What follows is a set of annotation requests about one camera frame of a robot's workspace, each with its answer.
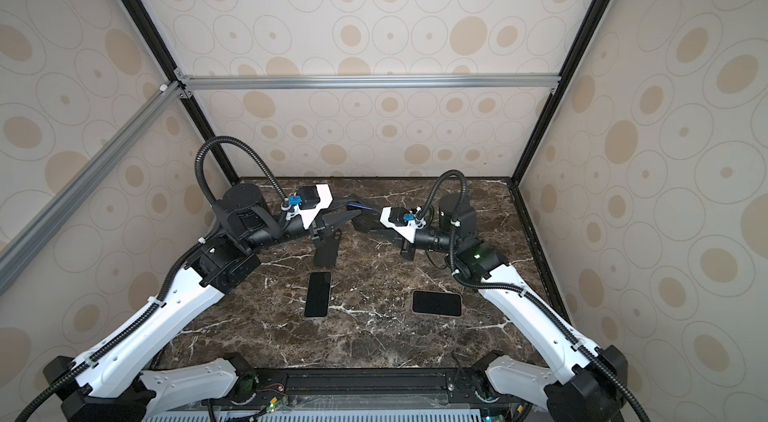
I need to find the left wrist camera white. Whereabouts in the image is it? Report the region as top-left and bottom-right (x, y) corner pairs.
(285, 184), (333, 230)

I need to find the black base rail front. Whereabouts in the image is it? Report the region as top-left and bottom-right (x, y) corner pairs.
(119, 366), (541, 422)

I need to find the aluminium rail left wall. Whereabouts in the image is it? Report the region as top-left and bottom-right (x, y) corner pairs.
(1, 82), (182, 292)

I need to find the black frame post left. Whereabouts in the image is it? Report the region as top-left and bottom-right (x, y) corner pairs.
(86, 0), (240, 180)

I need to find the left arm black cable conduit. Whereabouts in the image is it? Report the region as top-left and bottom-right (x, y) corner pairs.
(14, 135), (289, 422)

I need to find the horizontal aluminium rail back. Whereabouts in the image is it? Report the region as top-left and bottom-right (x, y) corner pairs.
(181, 74), (560, 90)

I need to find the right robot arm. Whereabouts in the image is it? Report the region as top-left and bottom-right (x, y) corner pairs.
(353, 193), (627, 421)

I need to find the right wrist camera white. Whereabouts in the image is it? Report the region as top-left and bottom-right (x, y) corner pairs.
(379, 206), (426, 243)

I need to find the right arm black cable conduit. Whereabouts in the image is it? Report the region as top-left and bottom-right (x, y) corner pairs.
(416, 168), (652, 422)

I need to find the black frame post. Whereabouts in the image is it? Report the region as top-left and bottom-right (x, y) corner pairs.
(86, 0), (240, 180)
(510, 0), (612, 187)

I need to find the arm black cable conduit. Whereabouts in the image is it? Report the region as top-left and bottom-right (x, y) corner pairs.
(14, 135), (289, 422)
(416, 168), (652, 422)

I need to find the bare black phone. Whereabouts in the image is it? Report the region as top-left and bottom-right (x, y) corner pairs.
(304, 271), (332, 318)

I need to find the black frame post right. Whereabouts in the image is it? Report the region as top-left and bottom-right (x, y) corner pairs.
(510, 0), (612, 187)

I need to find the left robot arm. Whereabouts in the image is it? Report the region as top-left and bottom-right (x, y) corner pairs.
(42, 183), (368, 421)

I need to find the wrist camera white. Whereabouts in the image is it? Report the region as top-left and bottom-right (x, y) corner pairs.
(285, 184), (333, 230)
(379, 206), (426, 243)

